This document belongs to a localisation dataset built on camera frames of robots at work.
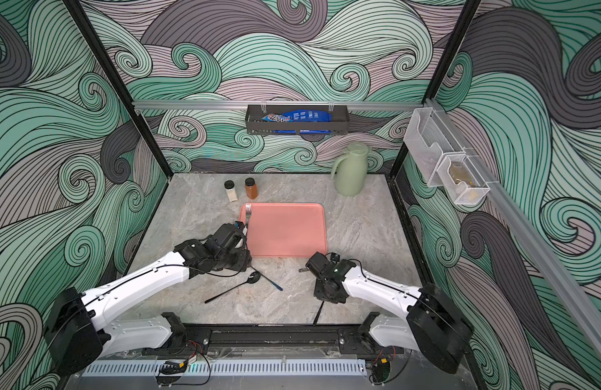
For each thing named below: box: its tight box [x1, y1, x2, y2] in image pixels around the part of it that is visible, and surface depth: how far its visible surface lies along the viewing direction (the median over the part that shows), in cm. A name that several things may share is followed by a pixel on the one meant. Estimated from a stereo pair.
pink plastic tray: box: [238, 202, 328, 257], surface depth 106 cm
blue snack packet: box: [261, 108, 333, 123], surface depth 94 cm
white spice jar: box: [224, 179, 238, 203], surface depth 106 cm
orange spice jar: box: [245, 177, 259, 200], surface depth 108 cm
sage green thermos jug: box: [330, 141, 369, 197], surface depth 102 cm
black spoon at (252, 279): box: [204, 271, 262, 304], surface depth 87 cm
